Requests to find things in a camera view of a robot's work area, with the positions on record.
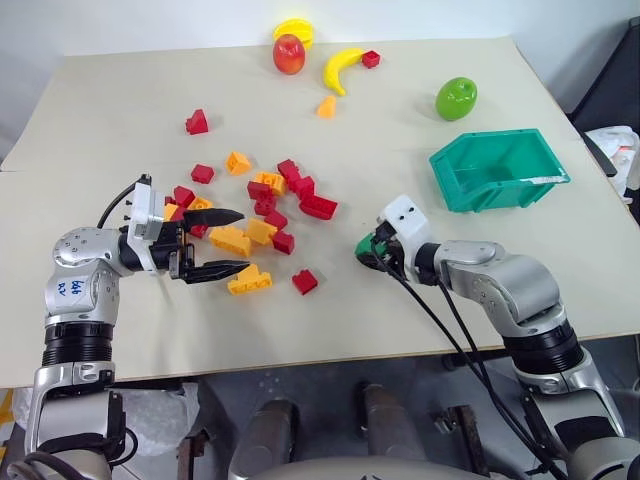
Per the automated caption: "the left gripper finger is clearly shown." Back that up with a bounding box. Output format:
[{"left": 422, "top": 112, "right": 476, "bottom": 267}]
[
  {"left": 182, "top": 207, "right": 246, "bottom": 233},
  {"left": 179, "top": 259, "right": 252, "bottom": 286}
]

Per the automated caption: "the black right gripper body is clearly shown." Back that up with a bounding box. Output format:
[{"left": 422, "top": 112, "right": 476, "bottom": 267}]
[{"left": 374, "top": 223, "right": 417, "bottom": 282}]

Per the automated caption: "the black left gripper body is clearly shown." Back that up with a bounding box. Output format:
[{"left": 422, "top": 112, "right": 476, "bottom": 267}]
[{"left": 148, "top": 219, "right": 196, "bottom": 282}]

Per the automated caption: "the green toy block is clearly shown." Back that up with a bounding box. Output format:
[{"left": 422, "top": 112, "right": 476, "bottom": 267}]
[{"left": 354, "top": 231, "right": 387, "bottom": 260}]

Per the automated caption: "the long orange toy block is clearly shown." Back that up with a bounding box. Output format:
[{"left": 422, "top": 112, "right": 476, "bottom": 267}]
[
  {"left": 226, "top": 263, "right": 275, "bottom": 297},
  {"left": 207, "top": 225, "right": 253, "bottom": 259}
]

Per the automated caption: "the long red toy block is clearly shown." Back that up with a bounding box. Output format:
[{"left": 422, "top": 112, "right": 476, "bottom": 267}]
[{"left": 298, "top": 194, "right": 340, "bottom": 222}]

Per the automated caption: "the red wedge block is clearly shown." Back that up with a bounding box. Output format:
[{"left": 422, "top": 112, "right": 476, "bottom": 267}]
[{"left": 184, "top": 108, "right": 212, "bottom": 136}]

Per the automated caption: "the teal plastic bin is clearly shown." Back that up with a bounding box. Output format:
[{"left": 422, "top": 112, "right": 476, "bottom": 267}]
[{"left": 428, "top": 128, "right": 572, "bottom": 215}]

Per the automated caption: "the green toy apple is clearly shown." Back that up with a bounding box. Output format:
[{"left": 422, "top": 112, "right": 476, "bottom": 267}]
[{"left": 434, "top": 76, "right": 479, "bottom": 122}]

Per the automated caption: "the clear crumpled plastic bag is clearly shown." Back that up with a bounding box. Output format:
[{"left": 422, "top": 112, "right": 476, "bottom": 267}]
[{"left": 118, "top": 382, "right": 202, "bottom": 459}]

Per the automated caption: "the dark rounded robot leg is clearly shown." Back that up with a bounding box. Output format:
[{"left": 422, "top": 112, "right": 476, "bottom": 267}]
[
  {"left": 355, "top": 382, "right": 427, "bottom": 462},
  {"left": 228, "top": 398, "right": 297, "bottom": 480}
]

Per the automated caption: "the yellow toy banana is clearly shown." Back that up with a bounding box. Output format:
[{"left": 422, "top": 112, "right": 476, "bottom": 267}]
[{"left": 322, "top": 47, "right": 370, "bottom": 97}]

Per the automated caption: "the red toy apple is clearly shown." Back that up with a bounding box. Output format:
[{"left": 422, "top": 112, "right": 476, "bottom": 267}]
[{"left": 272, "top": 33, "right": 307, "bottom": 76}]

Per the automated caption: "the yellow toy starfruit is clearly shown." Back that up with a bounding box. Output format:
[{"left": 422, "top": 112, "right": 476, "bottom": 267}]
[{"left": 273, "top": 18, "right": 318, "bottom": 52}]

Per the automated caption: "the grey robot torso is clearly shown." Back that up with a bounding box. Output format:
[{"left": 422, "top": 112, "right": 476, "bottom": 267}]
[{"left": 248, "top": 455, "right": 482, "bottom": 480}]

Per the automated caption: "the yellow bag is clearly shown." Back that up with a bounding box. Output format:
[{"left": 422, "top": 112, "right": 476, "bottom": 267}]
[{"left": 0, "top": 388, "right": 17, "bottom": 427}]

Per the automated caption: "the white plastic bag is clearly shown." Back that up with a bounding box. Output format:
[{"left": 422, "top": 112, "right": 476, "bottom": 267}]
[{"left": 583, "top": 124, "right": 640, "bottom": 197}]

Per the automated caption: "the black chair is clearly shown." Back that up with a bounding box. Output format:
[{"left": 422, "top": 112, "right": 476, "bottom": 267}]
[{"left": 568, "top": 16, "right": 640, "bottom": 132}]

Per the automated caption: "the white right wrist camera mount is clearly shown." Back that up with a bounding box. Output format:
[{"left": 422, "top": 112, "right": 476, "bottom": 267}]
[{"left": 377, "top": 194, "right": 432, "bottom": 274}]

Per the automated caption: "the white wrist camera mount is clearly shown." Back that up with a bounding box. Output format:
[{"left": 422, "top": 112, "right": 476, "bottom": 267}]
[
  {"left": 377, "top": 194, "right": 432, "bottom": 274},
  {"left": 125, "top": 180, "right": 167, "bottom": 274}
]

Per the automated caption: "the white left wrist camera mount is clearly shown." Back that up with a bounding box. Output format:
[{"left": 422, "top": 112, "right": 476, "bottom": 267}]
[{"left": 125, "top": 180, "right": 167, "bottom": 274}]

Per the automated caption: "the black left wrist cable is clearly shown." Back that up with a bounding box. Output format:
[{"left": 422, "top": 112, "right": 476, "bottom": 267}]
[{"left": 96, "top": 172, "right": 153, "bottom": 227}]

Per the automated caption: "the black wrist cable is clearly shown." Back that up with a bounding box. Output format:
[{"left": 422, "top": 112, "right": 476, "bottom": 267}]
[
  {"left": 383, "top": 259, "right": 569, "bottom": 480},
  {"left": 96, "top": 172, "right": 153, "bottom": 227},
  {"left": 433, "top": 279, "right": 571, "bottom": 466}
]

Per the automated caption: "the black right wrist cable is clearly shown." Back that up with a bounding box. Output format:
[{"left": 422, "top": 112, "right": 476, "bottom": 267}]
[
  {"left": 383, "top": 259, "right": 569, "bottom": 480},
  {"left": 433, "top": 279, "right": 571, "bottom": 466}
]

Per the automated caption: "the rusty metal bracket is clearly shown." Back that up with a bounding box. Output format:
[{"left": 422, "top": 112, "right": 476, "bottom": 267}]
[
  {"left": 430, "top": 404, "right": 492, "bottom": 476},
  {"left": 176, "top": 428, "right": 210, "bottom": 480}
]

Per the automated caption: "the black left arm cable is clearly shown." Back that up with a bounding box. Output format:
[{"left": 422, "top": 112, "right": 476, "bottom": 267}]
[{"left": 0, "top": 429, "right": 140, "bottom": 480}]

